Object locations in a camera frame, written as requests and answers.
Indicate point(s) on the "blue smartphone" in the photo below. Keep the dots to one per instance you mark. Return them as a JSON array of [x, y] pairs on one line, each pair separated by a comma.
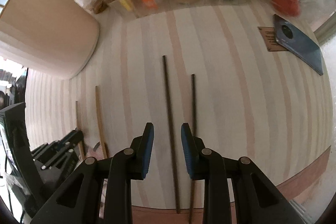
[[299, 48]]

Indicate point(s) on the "clear plastic bag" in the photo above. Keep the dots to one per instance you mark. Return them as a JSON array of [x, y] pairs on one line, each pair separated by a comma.
[[97, 5]]

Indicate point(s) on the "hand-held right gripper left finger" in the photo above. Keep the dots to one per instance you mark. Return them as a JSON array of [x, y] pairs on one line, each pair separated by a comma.
[[148, 150]]

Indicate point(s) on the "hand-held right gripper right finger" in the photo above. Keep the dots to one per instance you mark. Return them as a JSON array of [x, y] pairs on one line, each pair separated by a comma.
[[187, 155]]

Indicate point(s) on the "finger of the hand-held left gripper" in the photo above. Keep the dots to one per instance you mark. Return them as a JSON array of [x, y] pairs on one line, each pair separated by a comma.
[[57, 151], [71, 138]]

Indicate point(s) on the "brown card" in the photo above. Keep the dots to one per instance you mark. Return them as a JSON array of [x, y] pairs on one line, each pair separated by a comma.
[[267, 39]]

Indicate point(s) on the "beige cylindrical chopstick holder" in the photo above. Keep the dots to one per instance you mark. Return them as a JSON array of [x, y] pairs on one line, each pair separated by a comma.
[[47, 24]]

